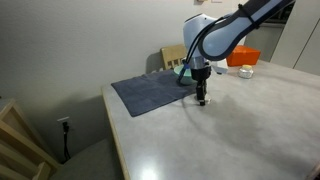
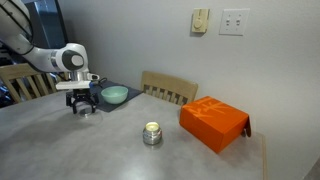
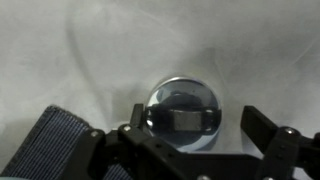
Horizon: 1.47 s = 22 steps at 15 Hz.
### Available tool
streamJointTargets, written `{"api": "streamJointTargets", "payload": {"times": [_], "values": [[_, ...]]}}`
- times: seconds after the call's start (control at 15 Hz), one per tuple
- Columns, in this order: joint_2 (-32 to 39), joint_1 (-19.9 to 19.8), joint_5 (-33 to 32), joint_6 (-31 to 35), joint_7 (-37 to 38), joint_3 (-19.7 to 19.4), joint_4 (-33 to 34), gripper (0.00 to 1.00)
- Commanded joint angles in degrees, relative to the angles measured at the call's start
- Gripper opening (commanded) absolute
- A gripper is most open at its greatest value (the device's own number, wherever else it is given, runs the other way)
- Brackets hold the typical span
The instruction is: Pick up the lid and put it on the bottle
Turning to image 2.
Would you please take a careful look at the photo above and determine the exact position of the round silver metal lid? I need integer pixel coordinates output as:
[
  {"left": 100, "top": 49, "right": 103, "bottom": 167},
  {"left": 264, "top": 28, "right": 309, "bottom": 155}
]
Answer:
[{"left": 79, "top": 108, "right": 93, "bottom": 118}]

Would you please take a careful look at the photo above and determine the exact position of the wooden chair with grey seat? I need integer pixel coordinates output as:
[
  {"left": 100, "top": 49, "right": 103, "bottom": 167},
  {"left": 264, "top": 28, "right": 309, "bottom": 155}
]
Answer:
[{"left": 0, "top": 63, "right": 68, "bottom": 104}]

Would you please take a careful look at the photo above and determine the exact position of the silver jar with yellow contents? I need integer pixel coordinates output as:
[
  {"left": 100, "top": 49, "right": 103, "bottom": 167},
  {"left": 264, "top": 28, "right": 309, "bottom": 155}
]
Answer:
[{"left": 142, "top": 121, "right": 163, "bottom": 146}]

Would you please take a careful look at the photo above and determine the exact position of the orange cardboard box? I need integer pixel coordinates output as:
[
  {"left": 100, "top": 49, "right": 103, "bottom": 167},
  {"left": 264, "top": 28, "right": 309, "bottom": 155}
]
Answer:
[{"left": 179, "top": 95, "right": 252, "bottom": 154}]

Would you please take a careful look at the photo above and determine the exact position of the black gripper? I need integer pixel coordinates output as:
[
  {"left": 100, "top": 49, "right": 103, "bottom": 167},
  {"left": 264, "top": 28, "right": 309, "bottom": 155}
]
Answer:
[{"left": 65, "top": 89, "right": 100, "bottom": 115}]

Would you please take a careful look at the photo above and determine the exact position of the wooden chair with short slats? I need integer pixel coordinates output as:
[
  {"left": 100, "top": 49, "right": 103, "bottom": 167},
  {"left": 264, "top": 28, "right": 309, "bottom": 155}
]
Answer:
[{"left": 139, "top": 70, "right": 199, "bottom": 107}]

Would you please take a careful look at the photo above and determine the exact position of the beige wall thermostat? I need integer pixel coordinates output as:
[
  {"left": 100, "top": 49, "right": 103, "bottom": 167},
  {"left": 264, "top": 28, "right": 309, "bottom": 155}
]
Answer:
[{"left": 190, "top": 8, "right": 211, "bottom": 34}]

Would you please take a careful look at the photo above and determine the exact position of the white double light switch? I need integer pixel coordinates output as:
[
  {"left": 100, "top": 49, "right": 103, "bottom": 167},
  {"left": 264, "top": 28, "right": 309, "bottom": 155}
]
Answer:
[{"left": 218, "top": 8, "right": 251, "bottom": 37}]

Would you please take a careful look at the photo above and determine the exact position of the dark blue cloth mat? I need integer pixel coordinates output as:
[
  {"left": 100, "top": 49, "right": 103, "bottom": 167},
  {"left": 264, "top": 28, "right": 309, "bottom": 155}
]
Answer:
[{"left": 89, "top": 79, "right": 144, "bottom": 113}]

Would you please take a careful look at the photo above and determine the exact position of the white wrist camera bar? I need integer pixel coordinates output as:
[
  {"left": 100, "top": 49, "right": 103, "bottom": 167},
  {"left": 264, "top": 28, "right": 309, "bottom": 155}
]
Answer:
[{"left": 55, "top": 79, "right": 95, "bottom": 91}]

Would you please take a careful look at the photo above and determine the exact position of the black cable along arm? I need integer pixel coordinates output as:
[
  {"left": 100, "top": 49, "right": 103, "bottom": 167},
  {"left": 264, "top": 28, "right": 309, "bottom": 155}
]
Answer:
[{"left": 6, "top": 0, "right": 36, "bottom": 56}]

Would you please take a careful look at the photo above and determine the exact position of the dark grey monitor screen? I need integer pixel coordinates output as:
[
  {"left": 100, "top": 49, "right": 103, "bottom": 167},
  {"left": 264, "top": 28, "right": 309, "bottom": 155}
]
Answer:
[{"left": 23, "top": 0, "right": 68, "bottom": 51}]

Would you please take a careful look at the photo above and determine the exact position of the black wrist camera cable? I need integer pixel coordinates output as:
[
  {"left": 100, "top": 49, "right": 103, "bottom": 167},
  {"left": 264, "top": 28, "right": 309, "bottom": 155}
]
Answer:
[{"left": 89, "top": 77, "right": 109, "bottom": 89}]

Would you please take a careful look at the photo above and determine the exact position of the teal ceramic bowl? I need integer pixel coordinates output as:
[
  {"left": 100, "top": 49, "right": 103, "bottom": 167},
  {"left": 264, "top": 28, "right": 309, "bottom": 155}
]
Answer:
[{"left": 100, "top": 85, "right": 129, "bottom": 105}]

